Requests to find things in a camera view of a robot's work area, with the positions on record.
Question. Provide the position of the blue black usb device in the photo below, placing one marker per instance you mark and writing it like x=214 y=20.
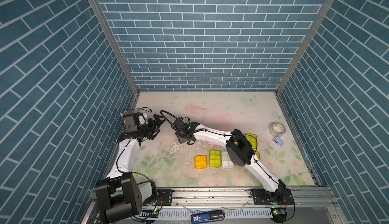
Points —
x=207 y=217

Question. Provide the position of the left circuit board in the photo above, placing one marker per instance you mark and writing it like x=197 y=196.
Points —
x=149 y=214

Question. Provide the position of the circuit board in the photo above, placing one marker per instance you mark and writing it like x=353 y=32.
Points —
x=279 y=215
x=149 y=214

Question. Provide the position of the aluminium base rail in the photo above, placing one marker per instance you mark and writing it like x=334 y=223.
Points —
x=215 y=197

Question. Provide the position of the clear tape roll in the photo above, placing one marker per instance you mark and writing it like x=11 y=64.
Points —
x=277 y=129

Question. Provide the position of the black calculator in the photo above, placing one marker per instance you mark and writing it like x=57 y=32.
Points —
x=91 y=214

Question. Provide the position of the blue tape dispenser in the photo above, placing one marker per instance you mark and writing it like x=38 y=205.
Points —
x=278 y=141

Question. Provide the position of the orange pillbox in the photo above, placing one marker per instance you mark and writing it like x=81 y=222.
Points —
x=201 y=162

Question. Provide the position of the green pillbox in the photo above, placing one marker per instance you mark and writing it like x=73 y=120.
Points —
x=257 y=154
x=215 y=158
x=252 y=138

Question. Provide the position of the pink pillbox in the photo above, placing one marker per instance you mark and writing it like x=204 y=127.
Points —
x=212 y=144

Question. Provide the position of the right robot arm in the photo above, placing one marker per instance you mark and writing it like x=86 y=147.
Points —
x=240 y=152

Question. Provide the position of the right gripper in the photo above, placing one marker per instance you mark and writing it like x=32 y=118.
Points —
x=181 y=140

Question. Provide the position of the right circuit board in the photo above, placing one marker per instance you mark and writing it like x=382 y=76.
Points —
x=279 y=215

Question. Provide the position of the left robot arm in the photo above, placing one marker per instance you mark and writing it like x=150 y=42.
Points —
x=119 y=196

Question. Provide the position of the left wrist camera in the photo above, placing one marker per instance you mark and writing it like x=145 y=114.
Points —
x=133 y=121

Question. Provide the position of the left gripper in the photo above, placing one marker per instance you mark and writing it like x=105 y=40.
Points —
x=153 y=126

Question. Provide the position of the clear pillbox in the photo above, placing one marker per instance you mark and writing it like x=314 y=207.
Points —
x=226 y=162

